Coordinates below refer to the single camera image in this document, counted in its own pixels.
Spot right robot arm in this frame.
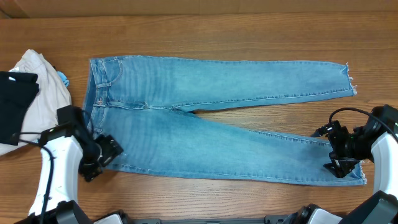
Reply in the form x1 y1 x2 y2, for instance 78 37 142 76
283 105 397 224

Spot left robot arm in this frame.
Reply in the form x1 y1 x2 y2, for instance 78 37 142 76
21 105 123 223

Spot folded cream white garment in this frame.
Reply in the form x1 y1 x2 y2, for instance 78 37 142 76
1 49 72 155

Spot light blue denim jeans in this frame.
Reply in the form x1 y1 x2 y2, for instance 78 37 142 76
83 55 366 186

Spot folded black garment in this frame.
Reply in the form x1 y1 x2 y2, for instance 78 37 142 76
1 71 39 146

